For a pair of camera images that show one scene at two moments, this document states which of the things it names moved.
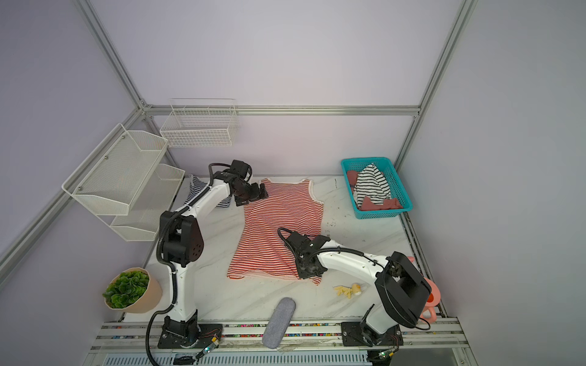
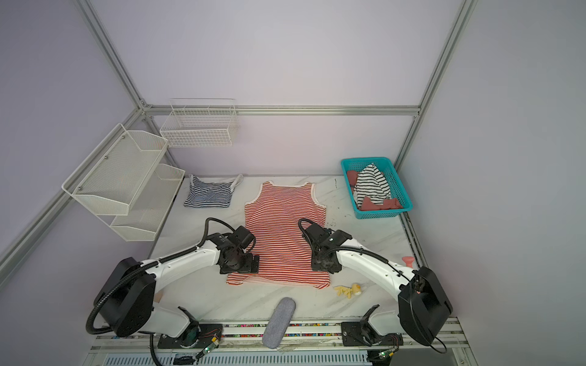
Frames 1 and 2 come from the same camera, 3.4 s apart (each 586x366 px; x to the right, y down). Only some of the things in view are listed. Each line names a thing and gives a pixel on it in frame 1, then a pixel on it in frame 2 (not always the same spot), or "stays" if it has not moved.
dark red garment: [370, 204] stays
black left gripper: [255, 194] to [247, 268]
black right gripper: [301, 274] to [314, 266]
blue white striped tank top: [198, 186] stays
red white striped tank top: [261, 248] stays
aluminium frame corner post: [100, 31] stays
